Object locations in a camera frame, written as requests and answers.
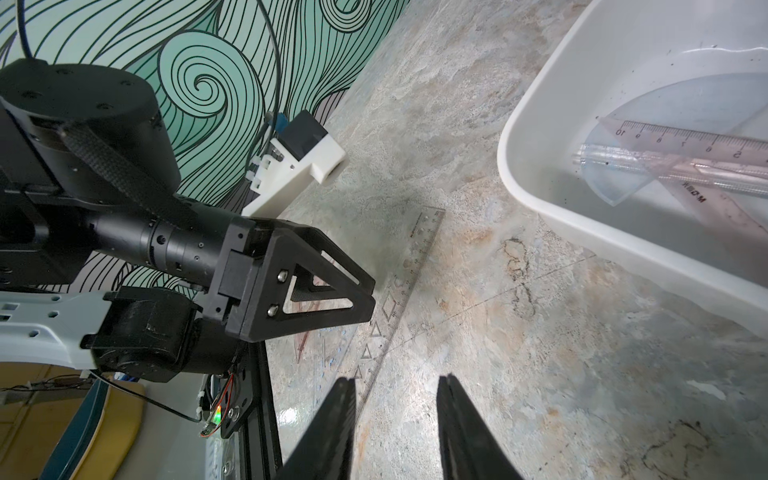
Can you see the clear straight ruler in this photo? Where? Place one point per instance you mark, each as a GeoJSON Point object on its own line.
{"type": "Point", "coordinates": [615, 173]}

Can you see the white plastic storage box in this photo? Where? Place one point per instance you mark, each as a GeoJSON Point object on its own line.
{"type": "Point", "coordinates": [615, 52]}

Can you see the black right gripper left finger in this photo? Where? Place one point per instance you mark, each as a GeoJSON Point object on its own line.
{"type": "Point", "coordinates": [326, 449]}

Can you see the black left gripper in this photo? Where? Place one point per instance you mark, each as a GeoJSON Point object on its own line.
{"type": "Point", "coordinates": [267, 278]}

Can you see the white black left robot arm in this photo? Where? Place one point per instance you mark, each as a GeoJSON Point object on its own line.
{"type": "Point", "coordinates": [87, 166]}

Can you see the pink straight ruler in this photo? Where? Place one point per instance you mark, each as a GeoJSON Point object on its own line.
{"type": "Point", "coordinates": [357, 351]}

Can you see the pink tall triangle ruler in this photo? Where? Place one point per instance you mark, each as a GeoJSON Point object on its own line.
{"type": "Point", "coordinates": [713, 206]}

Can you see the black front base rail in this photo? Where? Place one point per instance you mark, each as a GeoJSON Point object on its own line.
{"type": "Point", "coordinates": [250, 418]}

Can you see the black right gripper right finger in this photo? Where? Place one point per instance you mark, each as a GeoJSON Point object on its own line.
{"type": "Point", "coordinates": [468, 448]}

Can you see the clear protractor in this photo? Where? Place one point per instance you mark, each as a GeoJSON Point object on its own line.
{"type": "Point", "coordinates": [732, 104]}

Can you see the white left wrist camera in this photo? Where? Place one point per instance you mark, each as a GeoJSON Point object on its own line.
{"type": "Point", "coordinates": [302, 153]}

